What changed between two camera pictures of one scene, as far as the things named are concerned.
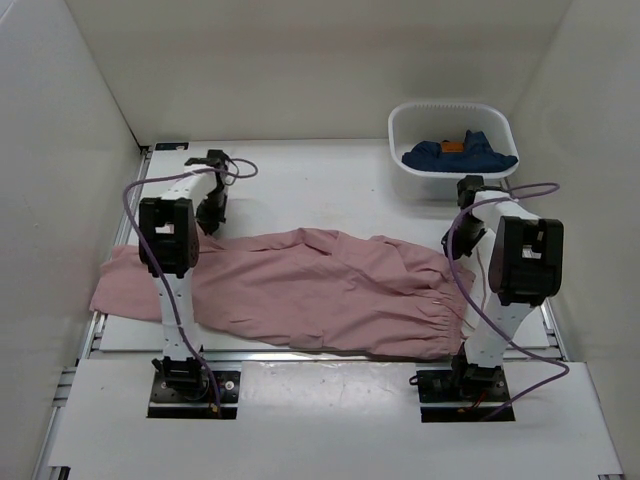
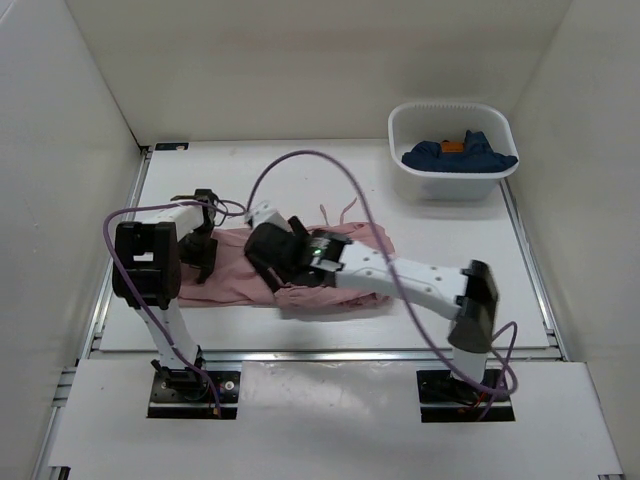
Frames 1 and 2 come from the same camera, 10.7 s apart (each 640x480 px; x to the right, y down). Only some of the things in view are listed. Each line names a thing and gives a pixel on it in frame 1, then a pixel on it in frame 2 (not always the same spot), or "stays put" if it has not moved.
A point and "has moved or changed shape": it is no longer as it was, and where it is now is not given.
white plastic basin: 413,123 stays put
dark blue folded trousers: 478,156 stays put
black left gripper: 212,219 -> 204,262
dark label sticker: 171,145 stays put
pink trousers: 360,295 has moved or changed shape
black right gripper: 460,248 -> 269,273
